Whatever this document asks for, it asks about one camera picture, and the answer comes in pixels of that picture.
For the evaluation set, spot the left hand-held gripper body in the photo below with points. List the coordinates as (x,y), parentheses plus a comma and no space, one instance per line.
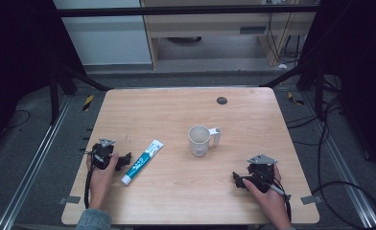
(101,155)

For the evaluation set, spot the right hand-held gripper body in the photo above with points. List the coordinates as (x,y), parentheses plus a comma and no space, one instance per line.
(260,172)

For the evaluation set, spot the person's left hand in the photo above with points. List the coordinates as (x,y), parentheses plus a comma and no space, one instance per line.
(101,185)

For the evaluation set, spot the person's right hand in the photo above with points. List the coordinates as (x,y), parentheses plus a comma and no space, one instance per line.
(274,204)

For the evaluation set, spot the white teal toothpaste tube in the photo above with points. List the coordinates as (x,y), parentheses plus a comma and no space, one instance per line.
(143,162)

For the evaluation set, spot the white cup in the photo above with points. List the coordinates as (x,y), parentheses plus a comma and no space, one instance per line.
(199,140)

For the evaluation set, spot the yellow black tape strip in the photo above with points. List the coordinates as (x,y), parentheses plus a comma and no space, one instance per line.
(294,99)
(88,102)

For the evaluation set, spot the black metal stand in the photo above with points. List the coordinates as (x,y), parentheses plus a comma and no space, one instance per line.
(54,96)
(318,92)

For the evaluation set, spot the grey round table grommet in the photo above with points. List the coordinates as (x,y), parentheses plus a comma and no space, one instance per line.
(222,100)

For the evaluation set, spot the small white floor object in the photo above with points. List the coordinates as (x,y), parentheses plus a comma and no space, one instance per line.
(282,66)

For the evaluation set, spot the white cabinet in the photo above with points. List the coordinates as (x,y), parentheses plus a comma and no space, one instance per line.
(106,38)

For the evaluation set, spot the black curtain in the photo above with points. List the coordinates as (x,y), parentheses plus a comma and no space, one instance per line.
(19,57)
(358,64)

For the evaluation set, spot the light wooden desk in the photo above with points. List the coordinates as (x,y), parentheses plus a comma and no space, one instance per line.
(208,24)

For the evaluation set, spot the grey metal table bracket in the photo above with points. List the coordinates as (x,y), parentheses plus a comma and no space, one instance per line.
(69,200)
(311,200)

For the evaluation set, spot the aluminium floor rail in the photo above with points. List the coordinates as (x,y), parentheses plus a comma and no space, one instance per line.
(32,159)
(342,166)

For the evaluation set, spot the black horizontal frame bar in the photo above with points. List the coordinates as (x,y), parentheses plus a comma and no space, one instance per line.
(176,11)

